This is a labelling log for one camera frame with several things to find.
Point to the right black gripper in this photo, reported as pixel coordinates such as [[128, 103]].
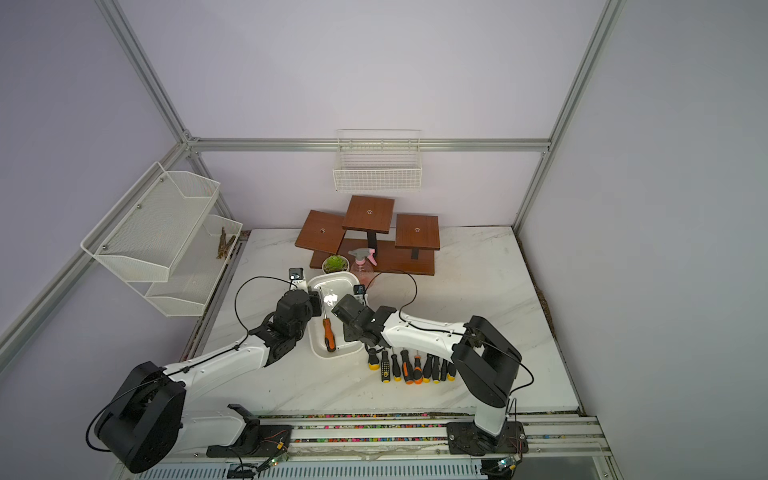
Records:
[[351, 334]]

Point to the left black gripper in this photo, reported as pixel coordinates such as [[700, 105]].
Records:
[[315, 304]]

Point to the white plastic storage box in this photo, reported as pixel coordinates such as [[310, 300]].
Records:
[[331, 289]]

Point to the stubby black yellow screwdriver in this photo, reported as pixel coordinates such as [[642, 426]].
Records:
[[373, 361]]

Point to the long yellow-dotted flathead screwdriver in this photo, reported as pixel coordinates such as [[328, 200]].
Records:
[[385, 367]]

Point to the black orange hex-collar screwdriver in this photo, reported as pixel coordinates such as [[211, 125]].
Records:
[[406, 367]]

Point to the black orange-band screwdriver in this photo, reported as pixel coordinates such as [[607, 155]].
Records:
[[417, 373]]

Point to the black ribbed screwdriver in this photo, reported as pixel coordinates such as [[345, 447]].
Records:
[[427, 369]]

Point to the black yellow-end screwdriver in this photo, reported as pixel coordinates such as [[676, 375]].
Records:
[[436, 370]]

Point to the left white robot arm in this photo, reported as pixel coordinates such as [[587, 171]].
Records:
[[150, 416]]

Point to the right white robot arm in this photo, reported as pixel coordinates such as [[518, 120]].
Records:
[[486, 362]]

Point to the pink spray bottle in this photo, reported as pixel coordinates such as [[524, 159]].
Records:
[[363, 265]]

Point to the potted green succulent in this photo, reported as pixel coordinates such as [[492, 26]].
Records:
[[334, 264]]

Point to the brown wooden tiered stand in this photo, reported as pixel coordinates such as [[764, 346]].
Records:
[[400, 242]]

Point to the brown twigs in shelf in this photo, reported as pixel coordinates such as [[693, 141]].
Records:
[[226, 241]]

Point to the white mesh lower shelf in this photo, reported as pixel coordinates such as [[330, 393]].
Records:
[[193, 281]]

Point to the white mesh shelf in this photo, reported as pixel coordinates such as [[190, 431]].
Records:
[[193, 281], [144, 239]]

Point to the white mesh upper shelf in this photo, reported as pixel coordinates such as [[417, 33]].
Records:
[[144, 239]]

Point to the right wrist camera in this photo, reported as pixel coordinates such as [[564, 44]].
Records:
[[359, 292]]

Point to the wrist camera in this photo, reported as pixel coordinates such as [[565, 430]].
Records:
[[297, 279], [359, 292]]

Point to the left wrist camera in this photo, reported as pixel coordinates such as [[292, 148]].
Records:
[[297, 279]]

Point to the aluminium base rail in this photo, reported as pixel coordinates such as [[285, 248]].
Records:
[[404, 446]]

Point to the white wire wall basket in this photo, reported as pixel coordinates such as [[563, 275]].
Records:
[[372, 161]]

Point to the aluminium frame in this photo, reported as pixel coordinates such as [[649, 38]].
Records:
[[32, 320]]

